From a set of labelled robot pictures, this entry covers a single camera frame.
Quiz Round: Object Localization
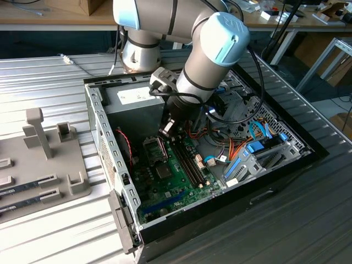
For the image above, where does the red yellow wire bundle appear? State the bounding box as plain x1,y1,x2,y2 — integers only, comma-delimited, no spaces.
185,120,211,140

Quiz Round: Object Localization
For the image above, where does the orange wire bundle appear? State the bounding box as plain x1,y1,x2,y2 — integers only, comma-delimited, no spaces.
227,136,255,162

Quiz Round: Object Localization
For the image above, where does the metal socket cover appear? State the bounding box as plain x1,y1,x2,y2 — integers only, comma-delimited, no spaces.
142,136,168,163

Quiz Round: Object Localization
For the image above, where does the open cardboard box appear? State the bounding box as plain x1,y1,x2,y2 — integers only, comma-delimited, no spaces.
320,0,352,23

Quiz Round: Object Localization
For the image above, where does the dark RAM stick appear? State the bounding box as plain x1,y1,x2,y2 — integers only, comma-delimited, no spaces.
0,180,57,196
0,194,60,214

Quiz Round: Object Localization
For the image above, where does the black stand pole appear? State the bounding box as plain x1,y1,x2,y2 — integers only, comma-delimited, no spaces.
261,0,303,65

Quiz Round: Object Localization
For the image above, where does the aluminium profile frame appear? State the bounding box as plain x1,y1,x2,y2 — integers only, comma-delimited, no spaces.
295,37,352,94

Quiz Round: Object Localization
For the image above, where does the thin cable with plug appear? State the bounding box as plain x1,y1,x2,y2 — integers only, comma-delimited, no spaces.
58,54,93,75

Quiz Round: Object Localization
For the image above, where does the black camera bracket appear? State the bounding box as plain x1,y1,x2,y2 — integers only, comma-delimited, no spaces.
213,92,230,118

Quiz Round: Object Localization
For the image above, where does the black camera cable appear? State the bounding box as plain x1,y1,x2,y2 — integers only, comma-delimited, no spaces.
150,0,266,123

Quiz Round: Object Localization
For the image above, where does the white wire connector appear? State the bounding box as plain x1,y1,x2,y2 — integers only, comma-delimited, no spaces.
205,156,229,168

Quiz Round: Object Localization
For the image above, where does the silver CPU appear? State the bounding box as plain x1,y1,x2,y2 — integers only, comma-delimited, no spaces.
155,164,174,180

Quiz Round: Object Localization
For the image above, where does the closed cardboard box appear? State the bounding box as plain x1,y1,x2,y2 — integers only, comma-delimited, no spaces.
78,0,106,16

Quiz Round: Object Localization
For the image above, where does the blue expansion slot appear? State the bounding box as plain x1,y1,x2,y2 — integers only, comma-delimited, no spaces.
141,191,185,215

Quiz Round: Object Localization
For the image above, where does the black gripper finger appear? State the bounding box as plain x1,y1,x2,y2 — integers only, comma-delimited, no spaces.
159,117,176,138

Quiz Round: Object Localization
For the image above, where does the grey parts rack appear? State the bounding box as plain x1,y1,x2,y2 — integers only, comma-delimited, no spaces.
0,108,93,223

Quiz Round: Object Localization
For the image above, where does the wooden desk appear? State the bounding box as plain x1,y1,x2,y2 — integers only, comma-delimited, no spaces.
0,0,352,32

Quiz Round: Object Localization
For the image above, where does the grey power supply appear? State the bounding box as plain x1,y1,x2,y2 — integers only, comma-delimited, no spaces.
103,81,166,134

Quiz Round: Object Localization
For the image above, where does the small white box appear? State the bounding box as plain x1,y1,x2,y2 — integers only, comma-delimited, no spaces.
260,10,299,23

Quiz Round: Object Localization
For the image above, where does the black fan with red wire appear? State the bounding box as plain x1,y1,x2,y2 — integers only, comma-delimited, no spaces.
115,126,138,167

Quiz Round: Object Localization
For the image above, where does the blue retention lever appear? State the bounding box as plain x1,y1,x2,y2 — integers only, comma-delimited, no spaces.
224,156,242,180

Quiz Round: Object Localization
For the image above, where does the black PC case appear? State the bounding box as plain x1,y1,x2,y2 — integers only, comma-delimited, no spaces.
82,62,331,264

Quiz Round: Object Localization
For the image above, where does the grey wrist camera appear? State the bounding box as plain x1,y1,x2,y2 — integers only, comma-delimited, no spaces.
150,68,181,96

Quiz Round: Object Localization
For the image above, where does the blue flat wire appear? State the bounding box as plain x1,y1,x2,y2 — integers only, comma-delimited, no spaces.
248,120,273,140

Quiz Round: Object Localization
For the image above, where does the black RAM slot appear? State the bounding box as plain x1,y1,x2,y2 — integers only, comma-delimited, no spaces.
177,140,208,186
170,141,203,189

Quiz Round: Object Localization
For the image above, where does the flat cardboard piece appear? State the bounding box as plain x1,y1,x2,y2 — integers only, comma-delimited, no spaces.
328,112,352,131

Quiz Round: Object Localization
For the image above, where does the locking lever wire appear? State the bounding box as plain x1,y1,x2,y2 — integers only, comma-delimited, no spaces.
161,137,169,161

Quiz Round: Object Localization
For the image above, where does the hard disk in blue carrier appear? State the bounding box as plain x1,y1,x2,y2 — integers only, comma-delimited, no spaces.
246,135,284,155

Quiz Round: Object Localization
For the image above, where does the CPU socket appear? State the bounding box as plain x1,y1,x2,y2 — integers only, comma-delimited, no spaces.
152,162,176,183

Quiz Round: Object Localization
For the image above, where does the green motherboard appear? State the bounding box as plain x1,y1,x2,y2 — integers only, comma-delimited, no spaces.
131,133,225,225

